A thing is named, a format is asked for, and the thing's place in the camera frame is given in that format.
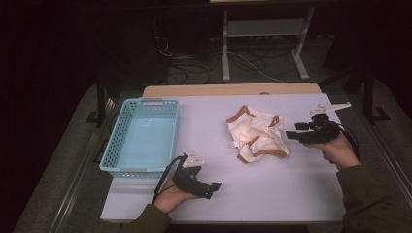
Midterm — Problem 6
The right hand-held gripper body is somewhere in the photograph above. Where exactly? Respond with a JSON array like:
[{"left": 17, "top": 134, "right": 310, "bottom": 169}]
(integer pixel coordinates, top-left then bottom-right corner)
[{"left": 305, "top": 102, "right": 353, "bottom": 145}]

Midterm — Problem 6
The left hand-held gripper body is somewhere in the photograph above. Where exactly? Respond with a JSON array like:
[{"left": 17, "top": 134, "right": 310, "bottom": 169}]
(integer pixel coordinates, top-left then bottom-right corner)
[{"left": 173, "top": 150, "right": 206, "bottom": 197}]

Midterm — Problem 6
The cream baby bodysuit brown trim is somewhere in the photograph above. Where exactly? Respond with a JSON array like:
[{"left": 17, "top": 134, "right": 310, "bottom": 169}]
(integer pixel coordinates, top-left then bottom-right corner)
[{"left": 225, "top": 105, "right": 290, "bottom": 164}]

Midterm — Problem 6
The blue plastic basket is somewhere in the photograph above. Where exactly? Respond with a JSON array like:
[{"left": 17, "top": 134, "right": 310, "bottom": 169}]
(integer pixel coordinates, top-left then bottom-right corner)
[{"left": 99, "top": 97, "right": 180, "bottom": 179}]

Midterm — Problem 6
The person's left hand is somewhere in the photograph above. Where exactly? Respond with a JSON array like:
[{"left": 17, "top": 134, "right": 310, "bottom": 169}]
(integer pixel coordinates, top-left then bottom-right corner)
[{"left": 153, "top": 178, "right": 199, "bottom": 215}]

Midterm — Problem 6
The black metal stand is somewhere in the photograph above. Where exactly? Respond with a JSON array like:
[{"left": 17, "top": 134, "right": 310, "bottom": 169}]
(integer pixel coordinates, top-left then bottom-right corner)
[
  {"left": 86, "top": 74, "right": 113, "bottom": 128},
  {"left": 362, "top": 64, "right": 392, "bottom": 125}
]

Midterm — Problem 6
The wooden table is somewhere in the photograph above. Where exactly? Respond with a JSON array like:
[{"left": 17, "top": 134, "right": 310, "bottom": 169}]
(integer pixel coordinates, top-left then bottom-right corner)
[{"left": 142, "top": 82, "right": 324, "bottom": 98}]

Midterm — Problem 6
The grey metal stand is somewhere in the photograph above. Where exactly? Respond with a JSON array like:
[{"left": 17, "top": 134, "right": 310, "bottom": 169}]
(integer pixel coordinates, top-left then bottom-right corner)
[{"left": 221, "top": 6, "right": 316, "bottom": 83}]

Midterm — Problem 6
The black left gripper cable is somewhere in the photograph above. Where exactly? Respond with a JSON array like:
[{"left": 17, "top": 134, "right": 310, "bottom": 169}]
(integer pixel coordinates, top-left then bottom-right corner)
[{"left": 152, "top": 153, "right": 189, "bottom": 205}]

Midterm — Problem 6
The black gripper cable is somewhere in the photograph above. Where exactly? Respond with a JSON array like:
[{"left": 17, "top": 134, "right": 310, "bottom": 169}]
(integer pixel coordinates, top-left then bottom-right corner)
[
  {"left": 338, "top": 125, "right": 361, "bottom": 163},
  {"left": 152, "top": 153, "right": 189, "bottom": 205}
]

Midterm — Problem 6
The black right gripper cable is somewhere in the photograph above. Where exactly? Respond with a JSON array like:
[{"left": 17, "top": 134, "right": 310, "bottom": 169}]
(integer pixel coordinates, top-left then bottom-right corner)
[{"left": 338, "top": 125, "right": 361, "bottom": 163}]

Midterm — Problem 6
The metal floor rail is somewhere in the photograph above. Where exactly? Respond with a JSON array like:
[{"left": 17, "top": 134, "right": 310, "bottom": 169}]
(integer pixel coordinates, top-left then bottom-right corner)
[
  {"left": 353, "top": 93, "right": 412, "bottom": 208},
  {"left": 48, "top": 96, "right": 113, "bottom": 233}
]

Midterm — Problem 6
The white floor cable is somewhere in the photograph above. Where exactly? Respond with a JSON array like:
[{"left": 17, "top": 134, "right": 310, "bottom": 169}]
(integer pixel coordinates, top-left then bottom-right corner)
[{"left": 226, "top": 51, "right": 283, "bottom": 83}]

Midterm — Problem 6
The black floor cable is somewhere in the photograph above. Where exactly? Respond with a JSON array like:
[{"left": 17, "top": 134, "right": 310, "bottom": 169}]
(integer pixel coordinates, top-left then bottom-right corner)
[{"left": 167, "top": 62, "right": 212, "bottom": 85}]

